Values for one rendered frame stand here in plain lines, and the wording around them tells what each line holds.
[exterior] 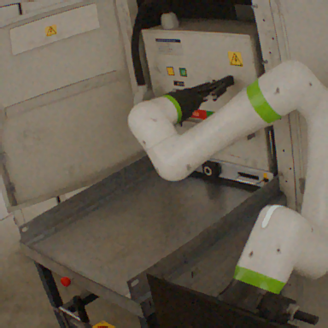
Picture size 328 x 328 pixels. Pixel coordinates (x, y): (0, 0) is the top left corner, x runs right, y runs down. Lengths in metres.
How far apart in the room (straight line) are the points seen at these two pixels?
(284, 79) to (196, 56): 0.63
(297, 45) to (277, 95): 0.31
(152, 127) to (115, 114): 0.69
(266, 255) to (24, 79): 1.25
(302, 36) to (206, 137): 0.43
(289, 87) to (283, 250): 0.42
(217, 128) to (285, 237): 0.42
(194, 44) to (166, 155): 0.51
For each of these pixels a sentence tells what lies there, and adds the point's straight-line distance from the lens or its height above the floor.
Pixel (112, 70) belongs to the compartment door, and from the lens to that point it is 2.31.
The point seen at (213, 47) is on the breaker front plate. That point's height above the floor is 1.34.
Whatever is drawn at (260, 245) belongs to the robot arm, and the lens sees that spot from 1.30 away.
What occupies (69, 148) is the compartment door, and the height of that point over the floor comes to 1.00.
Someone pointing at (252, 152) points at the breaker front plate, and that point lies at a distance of 2.05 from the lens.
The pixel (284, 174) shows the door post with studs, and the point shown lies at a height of 0.92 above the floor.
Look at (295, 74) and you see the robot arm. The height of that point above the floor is 1.37.
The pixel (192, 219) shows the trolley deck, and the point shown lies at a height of 0.85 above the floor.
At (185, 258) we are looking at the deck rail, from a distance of 1.74.
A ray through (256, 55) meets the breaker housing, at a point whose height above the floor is 1.32.
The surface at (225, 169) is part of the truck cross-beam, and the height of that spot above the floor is 0.90.
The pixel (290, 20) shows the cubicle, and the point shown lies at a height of 1.46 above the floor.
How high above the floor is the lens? 1.80
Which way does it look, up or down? 23 degrees down
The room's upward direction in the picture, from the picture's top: 11 degrees counter-clockwise
